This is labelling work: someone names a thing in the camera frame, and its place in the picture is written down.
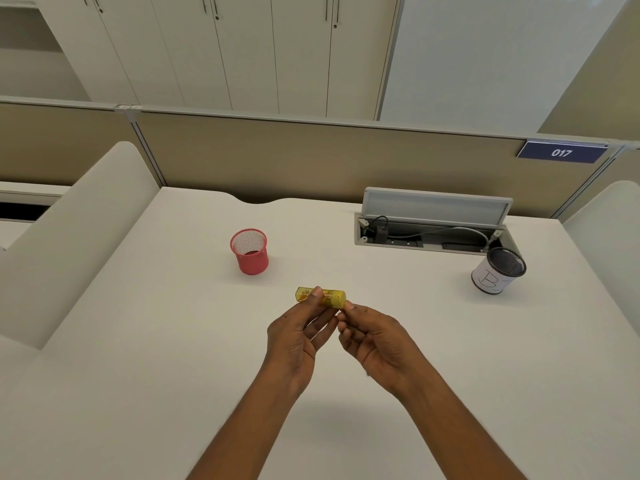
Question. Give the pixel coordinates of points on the black mesh cup white label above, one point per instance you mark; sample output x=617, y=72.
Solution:
x=492, y=279

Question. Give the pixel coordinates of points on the cream storage cabinet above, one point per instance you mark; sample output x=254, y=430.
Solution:
x=225, y=49

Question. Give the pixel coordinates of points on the neighbouring white desk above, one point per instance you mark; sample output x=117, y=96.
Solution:
x=25, y=197

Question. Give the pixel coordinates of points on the person's right hand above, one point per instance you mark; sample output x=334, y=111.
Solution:
x=385, y=349

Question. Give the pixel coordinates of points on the person's left hand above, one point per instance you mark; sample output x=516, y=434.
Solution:
x=287, y=344

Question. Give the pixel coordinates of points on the white desk side divider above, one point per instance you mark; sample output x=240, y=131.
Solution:
x=70, y=244
x=607, y=254

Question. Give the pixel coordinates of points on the yellow transparent plastic tube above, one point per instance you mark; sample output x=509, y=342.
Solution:
x=331, y=297

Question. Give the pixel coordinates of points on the beige cubicle partition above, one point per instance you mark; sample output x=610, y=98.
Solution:
x=300, y=154

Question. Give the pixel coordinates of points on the person's right forearm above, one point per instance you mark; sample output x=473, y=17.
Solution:
x=455, y=429

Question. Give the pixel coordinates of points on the person's right thumb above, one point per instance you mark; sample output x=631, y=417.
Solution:
x=361, y=312

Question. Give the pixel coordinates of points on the person's left forearm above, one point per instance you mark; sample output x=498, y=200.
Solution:
x=250, y=424

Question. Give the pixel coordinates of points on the blue number sign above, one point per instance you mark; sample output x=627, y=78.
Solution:
x=562, y=152

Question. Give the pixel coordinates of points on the person's left thumb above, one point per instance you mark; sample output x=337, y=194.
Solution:
x=310, y=300

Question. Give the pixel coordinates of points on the red mesh pen cup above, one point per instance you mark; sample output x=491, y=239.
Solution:
x=251, y=262

